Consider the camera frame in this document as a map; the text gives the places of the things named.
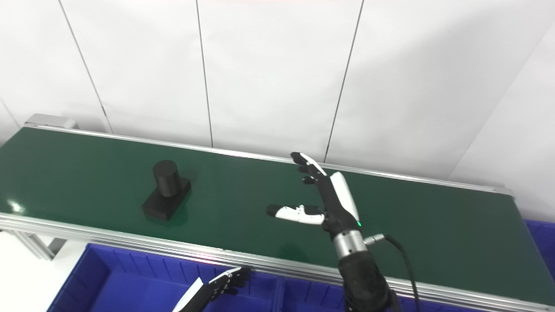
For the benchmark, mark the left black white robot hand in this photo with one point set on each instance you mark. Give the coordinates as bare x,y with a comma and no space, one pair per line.
208,292

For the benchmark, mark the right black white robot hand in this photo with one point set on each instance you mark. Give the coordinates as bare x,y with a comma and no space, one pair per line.
338,208

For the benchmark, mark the black cylinder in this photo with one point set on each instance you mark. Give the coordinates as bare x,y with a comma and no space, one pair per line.
167,190

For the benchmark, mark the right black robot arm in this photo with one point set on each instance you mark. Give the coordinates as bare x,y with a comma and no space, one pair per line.
362,277

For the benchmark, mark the blue plastic bin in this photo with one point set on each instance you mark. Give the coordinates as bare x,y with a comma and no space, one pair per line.
130,286
544,247
312,297

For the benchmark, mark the green conveyor belt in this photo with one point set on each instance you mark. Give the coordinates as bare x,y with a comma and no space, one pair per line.
243,190
130,240

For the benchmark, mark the aluminium conveyor leg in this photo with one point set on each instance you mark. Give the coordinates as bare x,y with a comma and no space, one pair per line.
34,245

